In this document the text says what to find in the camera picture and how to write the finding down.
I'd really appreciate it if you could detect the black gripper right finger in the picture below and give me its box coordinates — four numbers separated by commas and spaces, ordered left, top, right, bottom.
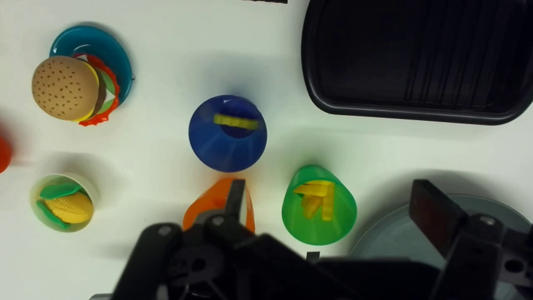
408, 178, 533, 300

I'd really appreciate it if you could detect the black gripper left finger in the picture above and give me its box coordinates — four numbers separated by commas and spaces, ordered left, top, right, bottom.
113, 178, 263, 300

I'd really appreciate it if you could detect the yellow toy fry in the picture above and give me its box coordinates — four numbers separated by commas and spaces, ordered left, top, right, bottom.
291, 180, 336, 197
301, 193, 323, 220
211, 113, 261, 133
321, 185, 336, 223

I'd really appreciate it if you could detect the green plastic cup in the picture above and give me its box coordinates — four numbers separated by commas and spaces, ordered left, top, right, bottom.
280, 163, 358, 247

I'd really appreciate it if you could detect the orange plastic cup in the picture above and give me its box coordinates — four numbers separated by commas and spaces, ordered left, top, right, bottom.
181, 175, 256, 233

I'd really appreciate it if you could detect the dark grey round plate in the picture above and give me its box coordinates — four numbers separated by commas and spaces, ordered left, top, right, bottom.
348, 193, 533, 300

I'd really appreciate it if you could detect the blue plastic cup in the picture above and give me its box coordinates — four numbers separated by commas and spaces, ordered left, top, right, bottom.
186, 93, 268, 173

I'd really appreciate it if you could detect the small teal toy plate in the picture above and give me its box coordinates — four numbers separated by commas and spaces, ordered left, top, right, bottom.
48, 22, 135, 107

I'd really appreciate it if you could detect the yellow toy corn cob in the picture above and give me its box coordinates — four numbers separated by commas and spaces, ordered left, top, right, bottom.
43, 192, 95, 225

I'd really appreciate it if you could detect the toy hamburger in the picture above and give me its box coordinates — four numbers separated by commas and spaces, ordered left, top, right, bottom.
30, 53, 121, 128

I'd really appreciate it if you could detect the red toy tomato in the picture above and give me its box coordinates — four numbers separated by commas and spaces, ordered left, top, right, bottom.
0, 135, 13, 175

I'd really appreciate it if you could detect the black rectangular baking tray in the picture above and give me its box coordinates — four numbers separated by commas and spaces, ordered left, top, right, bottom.
300, 0, 533, 127

